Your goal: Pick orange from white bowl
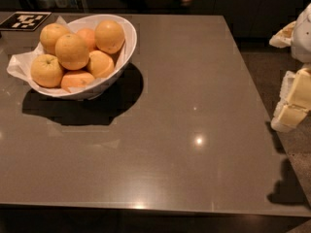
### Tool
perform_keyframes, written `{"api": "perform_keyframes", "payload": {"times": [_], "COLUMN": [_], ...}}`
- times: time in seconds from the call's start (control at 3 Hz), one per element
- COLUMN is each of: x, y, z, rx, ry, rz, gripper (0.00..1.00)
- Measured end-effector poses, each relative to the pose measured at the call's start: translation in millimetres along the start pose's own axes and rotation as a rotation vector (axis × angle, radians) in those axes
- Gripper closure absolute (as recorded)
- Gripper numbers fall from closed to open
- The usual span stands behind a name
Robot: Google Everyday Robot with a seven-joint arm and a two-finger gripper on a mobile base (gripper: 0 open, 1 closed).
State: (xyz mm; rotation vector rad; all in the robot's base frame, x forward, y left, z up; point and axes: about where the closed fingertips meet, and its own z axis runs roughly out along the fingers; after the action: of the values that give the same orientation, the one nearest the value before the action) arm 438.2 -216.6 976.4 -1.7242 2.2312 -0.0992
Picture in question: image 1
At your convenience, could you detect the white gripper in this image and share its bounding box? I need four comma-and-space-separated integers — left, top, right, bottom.
269, 4, 311, 132

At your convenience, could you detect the orange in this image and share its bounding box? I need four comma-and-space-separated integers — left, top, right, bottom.
94, 20, 125, 54
77, 28, 97, 51
86, 50, 115, 78
60, 70, 95, 91
55, 33, 89, 71
30, 54, 64, 88
40, 23, 70, 54

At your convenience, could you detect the white bowl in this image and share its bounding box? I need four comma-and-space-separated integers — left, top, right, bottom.
24, 15, 137, 100

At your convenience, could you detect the black white marker tag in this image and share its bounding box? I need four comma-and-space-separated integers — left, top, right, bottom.
0, 12, 52, 32

